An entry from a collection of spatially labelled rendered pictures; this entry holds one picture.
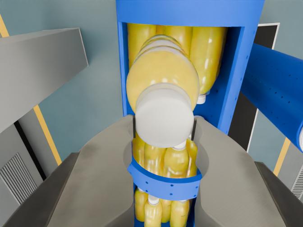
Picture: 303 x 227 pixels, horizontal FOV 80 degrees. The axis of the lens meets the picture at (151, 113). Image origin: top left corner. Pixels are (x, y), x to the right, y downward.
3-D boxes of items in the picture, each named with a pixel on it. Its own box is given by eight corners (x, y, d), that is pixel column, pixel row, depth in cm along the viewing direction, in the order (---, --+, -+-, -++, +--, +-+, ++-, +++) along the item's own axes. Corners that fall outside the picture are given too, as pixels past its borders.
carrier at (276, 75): (225, 85, 144) (263, 71, 137) (298, 169, 68) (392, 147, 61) (216, 51, 131) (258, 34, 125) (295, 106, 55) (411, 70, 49)
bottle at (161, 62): (153, 85, 31) (147, 165, 15) (130, 49, 29) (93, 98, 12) (190, 64, 29) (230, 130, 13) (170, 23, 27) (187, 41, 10)
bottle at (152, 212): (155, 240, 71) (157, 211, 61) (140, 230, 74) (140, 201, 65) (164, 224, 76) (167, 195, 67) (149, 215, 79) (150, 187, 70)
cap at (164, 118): (154, 143, 14) (153, 159, 13) (125, 105, 13) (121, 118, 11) (200, 122, 13) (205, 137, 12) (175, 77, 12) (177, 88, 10)
